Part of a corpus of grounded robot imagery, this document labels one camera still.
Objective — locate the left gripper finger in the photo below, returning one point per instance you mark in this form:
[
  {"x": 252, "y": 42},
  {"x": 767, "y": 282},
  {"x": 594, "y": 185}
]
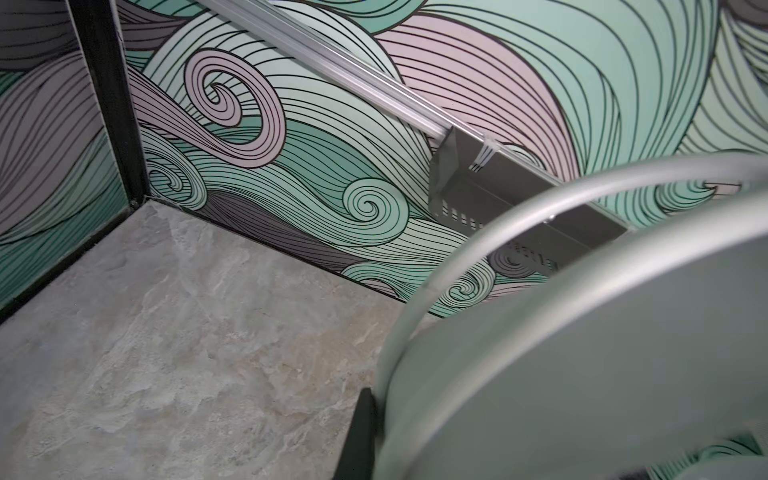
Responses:
[{"x": 357, "y": 458}]

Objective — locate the white headphones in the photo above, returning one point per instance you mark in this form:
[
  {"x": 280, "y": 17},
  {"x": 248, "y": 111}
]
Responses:
[{"x": 639, "y": 349}]

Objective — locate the black perforated wall tray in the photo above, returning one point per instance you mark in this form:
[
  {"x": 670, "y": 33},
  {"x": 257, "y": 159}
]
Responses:
[{"x": 474, "y": 181}]

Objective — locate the aluminium wall rail back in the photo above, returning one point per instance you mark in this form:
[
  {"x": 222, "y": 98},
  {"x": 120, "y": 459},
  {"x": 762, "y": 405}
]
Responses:
[{"x": 432, "y": 73}]

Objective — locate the black frame post left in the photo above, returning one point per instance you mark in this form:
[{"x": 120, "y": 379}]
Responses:
[{"x": 97, "y": 29}]

